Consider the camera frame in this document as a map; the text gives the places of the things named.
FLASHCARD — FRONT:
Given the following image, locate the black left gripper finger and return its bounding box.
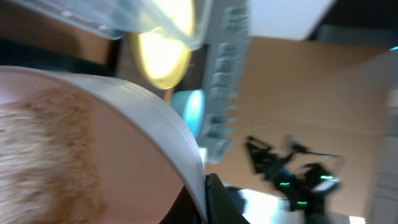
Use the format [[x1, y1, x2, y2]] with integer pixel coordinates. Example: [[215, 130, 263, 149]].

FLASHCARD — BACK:
[[205, 173, 249, 224]]

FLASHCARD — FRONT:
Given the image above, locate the pink bowl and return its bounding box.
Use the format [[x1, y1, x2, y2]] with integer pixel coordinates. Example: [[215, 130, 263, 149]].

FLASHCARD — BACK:
[[1, 66, 208, 223]]

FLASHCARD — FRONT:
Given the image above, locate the rice and peanut shell waste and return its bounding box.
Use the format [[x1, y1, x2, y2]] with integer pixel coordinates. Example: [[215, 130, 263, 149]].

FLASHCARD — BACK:
[[1, 88, 105, 224]]

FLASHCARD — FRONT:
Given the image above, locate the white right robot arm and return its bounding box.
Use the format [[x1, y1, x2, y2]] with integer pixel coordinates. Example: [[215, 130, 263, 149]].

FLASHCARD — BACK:
[[205, 136, 341, 224]]

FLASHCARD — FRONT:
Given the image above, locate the clear plastic waste bin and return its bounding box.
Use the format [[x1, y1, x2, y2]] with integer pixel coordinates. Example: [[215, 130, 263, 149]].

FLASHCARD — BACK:
[[11, 0, 213, 50]]

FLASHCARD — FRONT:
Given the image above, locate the light blue bowl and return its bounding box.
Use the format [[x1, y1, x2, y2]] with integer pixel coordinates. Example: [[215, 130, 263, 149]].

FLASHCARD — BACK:
[[170, 90, 205, 138]]

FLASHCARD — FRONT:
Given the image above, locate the yellow plate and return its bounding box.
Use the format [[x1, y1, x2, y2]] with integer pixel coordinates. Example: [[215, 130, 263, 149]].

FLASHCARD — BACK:
[[129, 0, 195, 90]]

